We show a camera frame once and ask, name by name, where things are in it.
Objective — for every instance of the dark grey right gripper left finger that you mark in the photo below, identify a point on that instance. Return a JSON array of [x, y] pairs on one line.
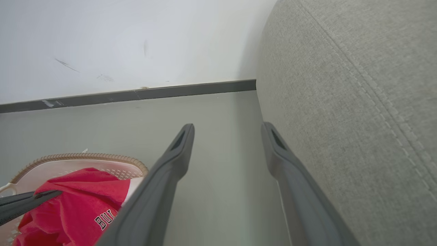
[[160, 191]]

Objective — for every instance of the red jersey with white trim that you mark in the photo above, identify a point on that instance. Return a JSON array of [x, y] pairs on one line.
[[75, 205]]

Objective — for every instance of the dark grey wall baseboard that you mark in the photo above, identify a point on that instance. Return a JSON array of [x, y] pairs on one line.
[[136, 94]]

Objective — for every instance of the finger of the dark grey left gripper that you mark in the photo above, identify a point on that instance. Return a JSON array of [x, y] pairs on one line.
[[20, 205]]

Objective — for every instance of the grey fabric sofa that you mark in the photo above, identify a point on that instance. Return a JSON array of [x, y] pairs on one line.
[[341, 102]]

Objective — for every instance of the cream perforated plastic laundry basket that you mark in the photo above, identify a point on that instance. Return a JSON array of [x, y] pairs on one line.
[[61, 164]]

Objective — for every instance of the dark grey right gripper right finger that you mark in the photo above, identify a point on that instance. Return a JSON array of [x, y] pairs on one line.
[[300, 198]]

